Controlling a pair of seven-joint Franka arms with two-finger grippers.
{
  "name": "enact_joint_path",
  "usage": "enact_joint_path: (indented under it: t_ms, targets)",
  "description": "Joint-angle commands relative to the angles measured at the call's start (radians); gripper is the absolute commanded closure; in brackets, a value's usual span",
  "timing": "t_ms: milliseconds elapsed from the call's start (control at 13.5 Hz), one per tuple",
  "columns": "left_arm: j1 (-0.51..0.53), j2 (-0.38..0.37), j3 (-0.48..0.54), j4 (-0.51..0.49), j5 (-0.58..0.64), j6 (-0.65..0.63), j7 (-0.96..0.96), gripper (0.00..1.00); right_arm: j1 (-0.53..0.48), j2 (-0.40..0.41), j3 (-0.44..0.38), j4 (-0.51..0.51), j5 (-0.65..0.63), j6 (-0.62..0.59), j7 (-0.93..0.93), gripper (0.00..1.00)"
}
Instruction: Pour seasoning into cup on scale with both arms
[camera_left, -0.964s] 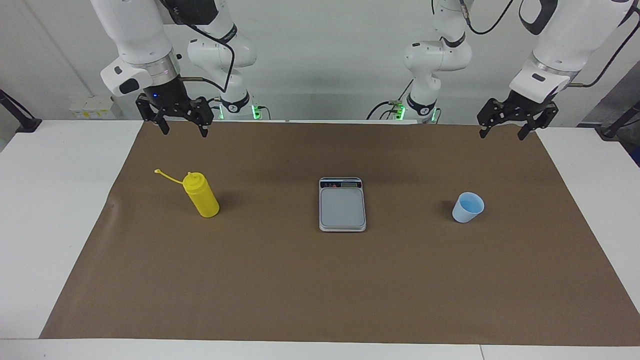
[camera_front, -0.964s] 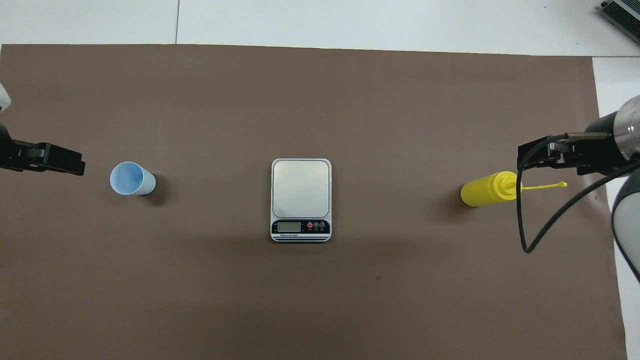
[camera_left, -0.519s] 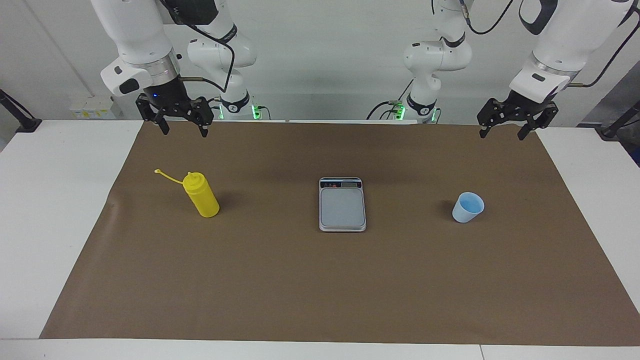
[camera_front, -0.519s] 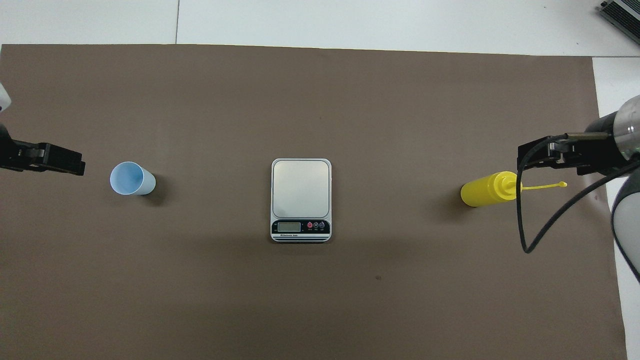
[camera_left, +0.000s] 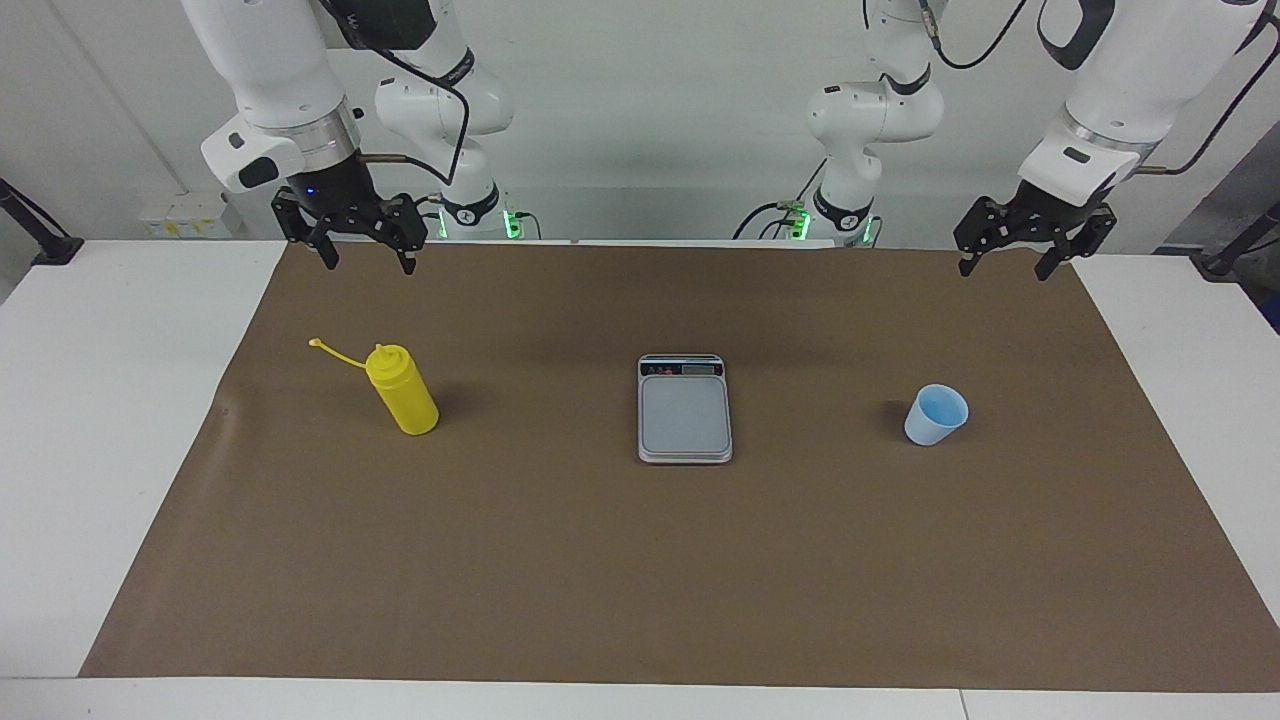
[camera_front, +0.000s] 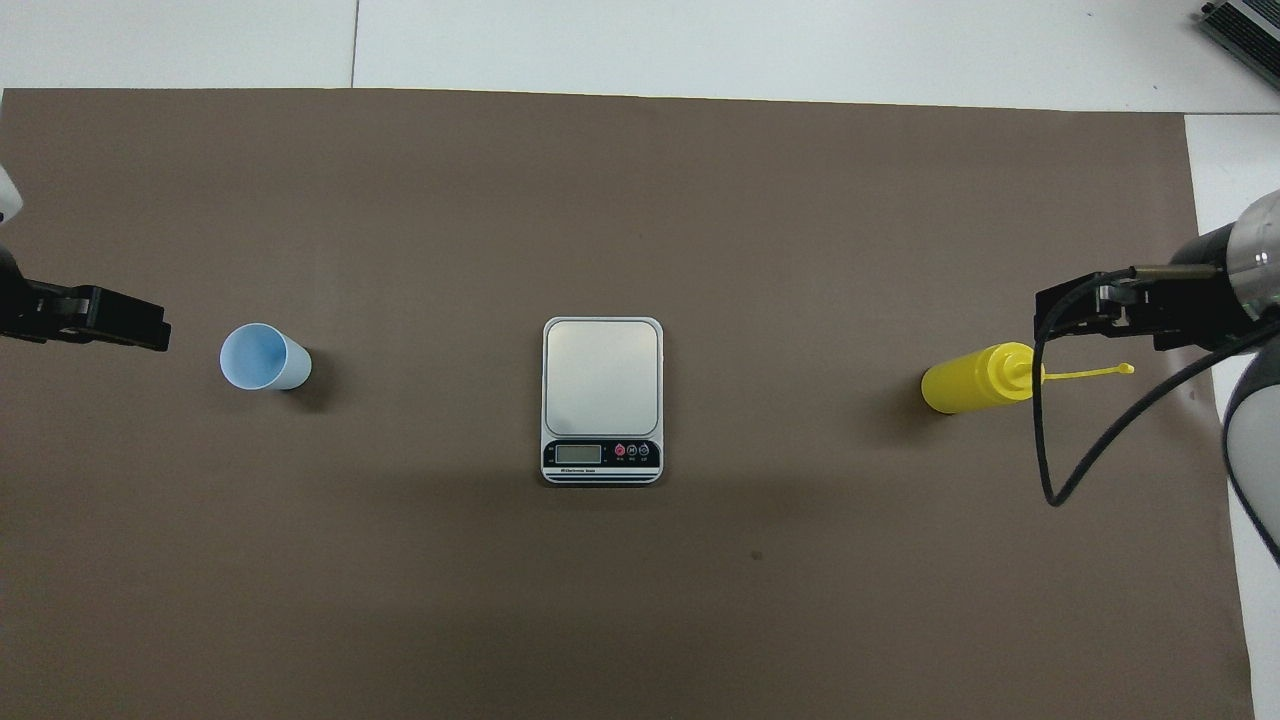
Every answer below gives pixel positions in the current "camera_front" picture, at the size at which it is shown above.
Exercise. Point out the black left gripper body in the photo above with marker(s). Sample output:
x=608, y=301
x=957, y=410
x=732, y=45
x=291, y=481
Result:
x=8, y=275

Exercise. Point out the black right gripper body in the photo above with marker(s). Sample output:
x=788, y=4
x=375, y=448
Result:
x=1205, y=290

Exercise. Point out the yellow squeeze bottle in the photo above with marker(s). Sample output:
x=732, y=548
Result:
x=975, y=380

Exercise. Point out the light blue paper cup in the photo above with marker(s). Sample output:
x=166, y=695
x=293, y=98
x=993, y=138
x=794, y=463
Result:
x=262, y=358

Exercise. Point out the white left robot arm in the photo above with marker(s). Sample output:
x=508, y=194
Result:
x=6, y=195

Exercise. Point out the silver digital kitchen scale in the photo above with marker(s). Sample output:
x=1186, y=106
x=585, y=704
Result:
x=602, y=380

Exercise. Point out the grey ribbed metal device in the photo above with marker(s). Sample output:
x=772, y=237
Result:
x=1245, y=30

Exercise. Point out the brown table mat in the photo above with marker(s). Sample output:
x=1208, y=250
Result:
x=600, y=600

